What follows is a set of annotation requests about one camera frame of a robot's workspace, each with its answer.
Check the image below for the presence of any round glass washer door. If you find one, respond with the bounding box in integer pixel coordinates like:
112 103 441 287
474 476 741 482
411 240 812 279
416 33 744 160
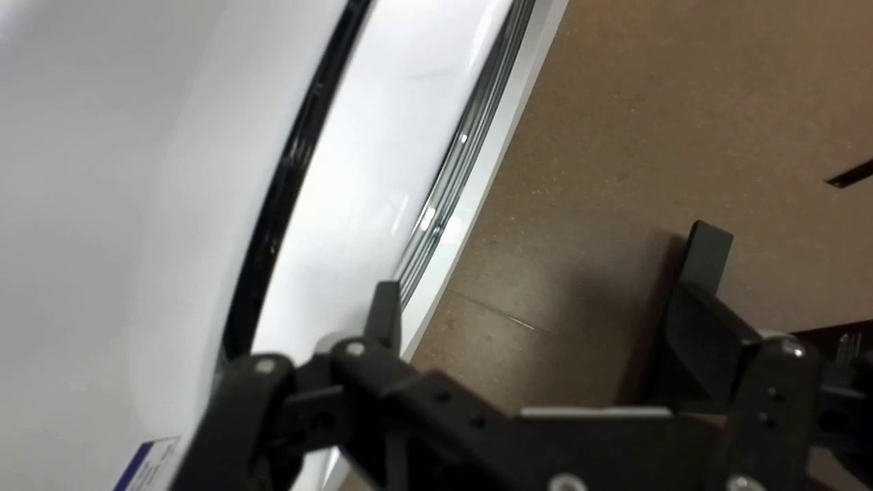
221 0 573 491

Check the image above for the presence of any white washing machine number 7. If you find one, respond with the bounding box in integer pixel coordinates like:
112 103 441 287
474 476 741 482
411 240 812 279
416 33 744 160
0 0 366 491

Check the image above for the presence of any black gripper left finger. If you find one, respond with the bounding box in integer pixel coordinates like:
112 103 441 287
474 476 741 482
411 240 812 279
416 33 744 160
171 279 523 491

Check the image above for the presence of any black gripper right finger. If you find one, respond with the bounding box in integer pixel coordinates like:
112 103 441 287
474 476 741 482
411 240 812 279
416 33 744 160
648 217 873 491

